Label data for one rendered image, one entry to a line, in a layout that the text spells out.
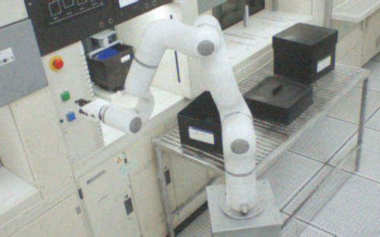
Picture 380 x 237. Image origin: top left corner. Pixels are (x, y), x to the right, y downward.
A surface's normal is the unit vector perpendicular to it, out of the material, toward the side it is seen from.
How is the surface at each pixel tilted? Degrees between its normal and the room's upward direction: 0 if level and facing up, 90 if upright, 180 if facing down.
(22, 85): 90
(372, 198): 0
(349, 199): 0
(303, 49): 90
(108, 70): 90
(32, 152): 90
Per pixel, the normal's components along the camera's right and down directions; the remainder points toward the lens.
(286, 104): -0.10, -0.86
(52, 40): 0.75, 0.27
